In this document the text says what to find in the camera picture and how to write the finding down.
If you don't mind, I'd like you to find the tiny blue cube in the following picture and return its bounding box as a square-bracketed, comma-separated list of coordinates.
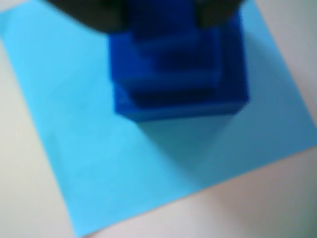
[126, 0, 199, 71]

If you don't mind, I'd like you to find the blue paper square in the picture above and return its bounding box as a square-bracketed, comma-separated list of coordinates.
[0, 0, 317, 238]

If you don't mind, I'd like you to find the small blue cube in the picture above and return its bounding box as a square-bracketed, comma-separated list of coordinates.
[108, 27, 223, 111]

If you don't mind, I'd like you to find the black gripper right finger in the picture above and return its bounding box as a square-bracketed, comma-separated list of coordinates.
[195, 0, 246, 28]

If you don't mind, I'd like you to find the large blue cube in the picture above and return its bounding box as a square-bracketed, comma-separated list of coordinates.
[108, 9, 251, 122]

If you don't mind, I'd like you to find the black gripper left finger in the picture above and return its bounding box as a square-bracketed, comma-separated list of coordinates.
[47, 0, 130, 34]

